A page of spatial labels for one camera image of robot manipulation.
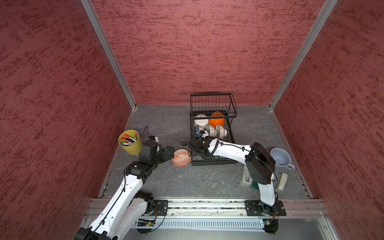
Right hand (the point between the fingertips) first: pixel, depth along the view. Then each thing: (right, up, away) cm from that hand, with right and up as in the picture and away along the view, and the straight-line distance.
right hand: (219, 144), depth 87 cm
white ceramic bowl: (-10, +12, +13) cm, 20 cm away
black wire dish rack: (-4, +19, +23) cm, 30 cm away
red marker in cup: (-57, +5, 0) cm, 57 cm away
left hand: (-30, -5, -6) cm, 31 cm away
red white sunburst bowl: (+1, +7, +5) cm, 9 cm away
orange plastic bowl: (-1, +13, +14) cm, 19 cm away
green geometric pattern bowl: (-5, +8, +5) cm, 11 cm away
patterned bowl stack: (-23, -9, +4) cm, 25 cm away
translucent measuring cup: (+39, -9, +3) cm, 40 cm away
